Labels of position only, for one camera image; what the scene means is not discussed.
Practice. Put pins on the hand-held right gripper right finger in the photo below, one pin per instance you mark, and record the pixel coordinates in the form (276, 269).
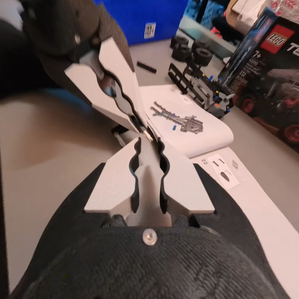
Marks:
(186, 184)

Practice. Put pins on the white instruction booklet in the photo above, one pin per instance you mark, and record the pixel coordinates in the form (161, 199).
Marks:
(205, 135)

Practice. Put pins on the large blue plastic bin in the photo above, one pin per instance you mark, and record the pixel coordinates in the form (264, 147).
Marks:
(140, 16)

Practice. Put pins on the black toy truck box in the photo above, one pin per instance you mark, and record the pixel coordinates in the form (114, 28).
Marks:
(268, 88)

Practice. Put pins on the black rubber toy tire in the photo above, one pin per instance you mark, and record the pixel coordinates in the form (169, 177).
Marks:
(179, 42)
(202, 58)
(200, 45)
(181, 53)

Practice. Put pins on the small grey brick piece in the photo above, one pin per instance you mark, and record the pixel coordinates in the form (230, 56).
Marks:
(118, 137)

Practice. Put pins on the black grey toy truck chassis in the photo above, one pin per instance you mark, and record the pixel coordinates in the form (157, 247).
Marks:
(200, 88)

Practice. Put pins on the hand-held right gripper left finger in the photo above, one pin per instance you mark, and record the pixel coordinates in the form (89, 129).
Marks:
(109, 186)

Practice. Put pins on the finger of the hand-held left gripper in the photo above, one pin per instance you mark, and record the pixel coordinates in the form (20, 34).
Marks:
(88, 86)
(121, 70)

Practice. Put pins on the long black brick beam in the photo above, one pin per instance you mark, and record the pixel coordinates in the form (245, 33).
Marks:
(146, 67)

